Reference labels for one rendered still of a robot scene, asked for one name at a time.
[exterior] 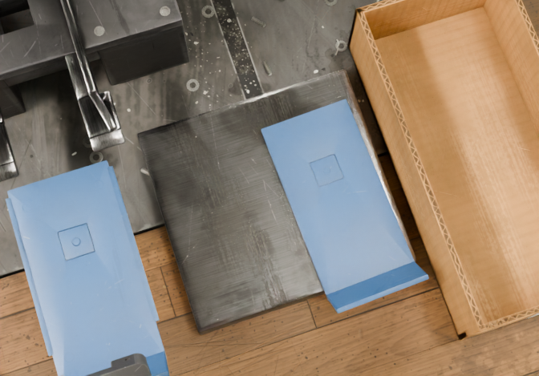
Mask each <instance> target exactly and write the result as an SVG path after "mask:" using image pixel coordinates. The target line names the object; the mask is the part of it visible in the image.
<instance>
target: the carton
mask: <svg viewBox="0 0 539 376"><path fill-rule="evenodd" d="M348 47H349V49H350V52H351V55H352V58H353V60H354V62H355V66H356V68H357V71H358V73H359V77H360V79H361V81H362V84H363V87H364V90H365V92H366V94H367V98H368V100H369V102H370V105H371V108H372V111H373V113H374V115H375V119H376V121H377V124H378V125H379V130H380V131H381V134H382V137H383V140H384V143H385V144H386V147H387V150H388V153H389V155H390V157H391V161H392V163H393V166H394V168H395V172H396V174H397V176H398V179H399V182H400V184H401V187H402V189H403V193H404V195H405V197H406V200H407V203H408V206H409V208H410V210H411V214H412V216H413V219H414V221H415V225H416V227H417V229H418V232H419V235H420V237H421V240H422V242H423V246H424V248H425V250H426V253H427V255H428V259H429V261H430V263H431V266H432V269H433V272H434V274H435V276H436V280H437V282H438V285H439V287H440V291H441V293H442V295H443V297H444V301H445V303H446V306H447V308H448V312H449V314H450V316H451V319H452V322H453V325H454V326H455V329H456V332H457V335H458V338H459V339H460V341H462V340H464V339H467V338H470V337H473V336H476V335H478V334H482V333H485V332H488V331H490V330H494V329H497V328H499V327H502V326H504V325H508V324H511V323H514V322H516V321H520V320H523V319H527V318H530V317H534V316H537V315H539V40H538V37H537V35H536V32H535V30H534V29H533V25H532V23H531V21H530V19H529V16H528V14H527V12H526V9H525V7H524V5H523V2H522V1H521V0H383V1H381V2H376V3H373V4H370V5H367V6H363V7H360V8H357V9H355V16H354V20H353V23H352V27H351V34H350V37H349V42H348Z"/></svg>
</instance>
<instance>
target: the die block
mask: <svg viewBox="0 0 539 376"><path fill-rule="evenodd" d="M28 9H30V7H29V4H28V1H27V0H24V1H21V2H16V3H14V4H10V5H8V6H3V7H0V18H1V17H3V16H7V15H9V14H14V13H17V12H20V11H23V10H28ZM87 57H88V59H89V62H91V61H95V60H97V59H101V60H102V62H103V65H104V68H105V70H106V72H107V75H108V78H109V79H110V82H111V85H116V84H119V83H124V82H127V81H129V80H132V79H137V78H139V77H142V76H145V75H150V74H152V73H156V72H158V71H162V70H166V69H168V68H171V67H176V66H179V65H181V64H185V63H188V62H189V56H188V48H187V43H186V39H185V34H184V26H183V25H182V26H178V27H174V28H172V29H169V30H164V31H161V32H159V33H155V34H151V35H148V36H145V37H143V38H138V39H135V40H132V41H129V42H125V43H121V44H119V45H116V46H111V47H108V48H106V49H102V50H100V51H95V52H92V53H90V54H87ZM65 69H68V67H67V62H66V61H63V62H61V63H56V64H53V65H50V66H47V67H42V68H39V69H37V70H34V71H29V72H27V73H23V74H20V75H16V76H13V77H10V78H8V79H3V80H0V107H1V110H2V115H3V119H6V118H9V117H11V116H15V115H19V114H22V113H25V112H26V108H25V105H24V102H23V99H22V94H21V91H20V88H19V85H18V84H19V83H23V82H26V81H28V80H32V79H36V78H38V77H42V76H44V75H49V74H52V73H55V72H58V71H62V70H65Z"/></svg>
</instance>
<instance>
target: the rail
mask: <svg viewBox="0 0 539 376"><path fill-rule="evenodd" d="M60 2H61V4H62V7H63V12H64V14H65V17H66V20H67V25H68V28H69V31H70V33H71V38H72V41H73V43H74V47H75V51H76V54H77V57H78V60H79V65H80V67H81V70H82V73H83V77H84V80H85V83H86V86H87V91H88V93H89V94H91V93H93V92H95V91H97V92H98V94H99V91H98V87H97V85H96V82H95V81H94V80H95V77H94V75H93V72H92V70H91V64H90V62H89V59H88V57H87V55H86V51H85V50H84V47H83V43H82V40H81V37H80V34H79V30H78V27H77V24H76V21H75V16H74V14H73V11H72V8H71V4H70V1H69V0H60ZM88 62H89V63H88ZM89 65H90V66H89ZM95 85H96V86H95Z"/></svg>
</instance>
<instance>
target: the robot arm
mask: <svg viewBox="0 0 539 376"><path fill-rule="evenodd" d="M86 376H152V374H151V371H150V369H149V366H148V364H147V359H146V357H145V356H144V355H143V354H139V353H136V354H131V355H128V356H126V357H123V358H119V359H116V360H114V361H111V367H109V368H107V369H104V370H101V371H98V372H95V373H93V374H89V375H86Z"/></svg>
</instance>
